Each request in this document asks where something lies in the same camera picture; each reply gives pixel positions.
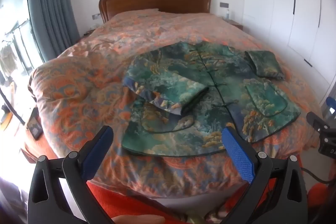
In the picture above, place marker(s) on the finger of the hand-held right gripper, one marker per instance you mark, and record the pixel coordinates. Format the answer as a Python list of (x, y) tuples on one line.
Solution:
[(331, 102), (316, 120)]

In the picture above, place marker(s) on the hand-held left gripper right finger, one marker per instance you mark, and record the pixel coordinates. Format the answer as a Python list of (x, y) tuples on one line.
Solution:
[(239, 154)]

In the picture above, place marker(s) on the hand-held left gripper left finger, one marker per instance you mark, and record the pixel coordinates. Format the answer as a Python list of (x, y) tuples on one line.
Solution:
[(95, 154)]

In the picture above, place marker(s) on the green printed padded jacket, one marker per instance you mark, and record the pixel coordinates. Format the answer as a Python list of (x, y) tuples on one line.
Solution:
[(210, 98)]

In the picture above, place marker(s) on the clothes drying rack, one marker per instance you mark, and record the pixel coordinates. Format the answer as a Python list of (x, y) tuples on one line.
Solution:
[(15, 35)]

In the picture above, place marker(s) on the person's red garment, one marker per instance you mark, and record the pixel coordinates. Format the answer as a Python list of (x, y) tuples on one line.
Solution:
[(110, 200)]

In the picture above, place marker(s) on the white bed sheet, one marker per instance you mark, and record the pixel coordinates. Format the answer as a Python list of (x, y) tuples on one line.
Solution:
[(199, 204)]

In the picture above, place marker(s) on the dark framed tablet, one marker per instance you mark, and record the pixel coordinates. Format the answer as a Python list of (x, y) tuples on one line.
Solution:
[(35, 125)]

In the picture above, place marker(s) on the orange floral duvet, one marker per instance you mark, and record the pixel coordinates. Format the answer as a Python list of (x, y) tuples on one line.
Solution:
[(86, 82)]

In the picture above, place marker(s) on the white wardrobe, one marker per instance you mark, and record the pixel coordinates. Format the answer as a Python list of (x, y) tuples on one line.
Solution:
[(302, 16)]

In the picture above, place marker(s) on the wooden nightstand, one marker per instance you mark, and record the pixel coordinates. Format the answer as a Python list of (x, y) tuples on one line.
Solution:
[(235, 24)]

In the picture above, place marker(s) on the clear bottle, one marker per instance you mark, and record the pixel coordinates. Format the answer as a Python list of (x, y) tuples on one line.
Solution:
[(228, 14)]

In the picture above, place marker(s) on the grey-blue curtain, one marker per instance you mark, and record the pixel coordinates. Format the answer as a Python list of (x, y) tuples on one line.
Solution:
[(52, 3)]

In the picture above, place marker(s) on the wooden headboard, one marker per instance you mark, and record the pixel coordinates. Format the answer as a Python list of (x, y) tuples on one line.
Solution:
[(155, 1)]

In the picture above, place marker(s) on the grey wall socket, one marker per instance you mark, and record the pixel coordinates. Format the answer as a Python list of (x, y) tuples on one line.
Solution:
[(96, 16)]

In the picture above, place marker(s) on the grey wall switch panel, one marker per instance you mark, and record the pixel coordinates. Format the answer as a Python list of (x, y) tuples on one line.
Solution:
[(224, 5)]

